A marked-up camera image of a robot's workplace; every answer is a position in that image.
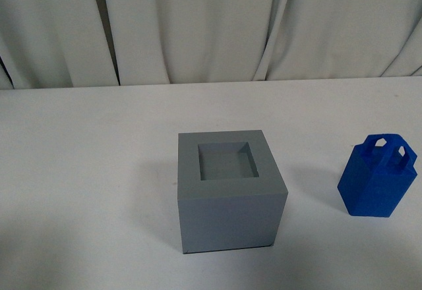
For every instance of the blue handled block part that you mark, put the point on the blue handled block part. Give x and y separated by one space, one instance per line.
377 175

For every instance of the white curtain backdrop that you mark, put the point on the white curtain backdrop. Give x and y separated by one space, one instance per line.
79 43

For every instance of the gray cube base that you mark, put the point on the gray cube base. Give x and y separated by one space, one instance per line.
230 192

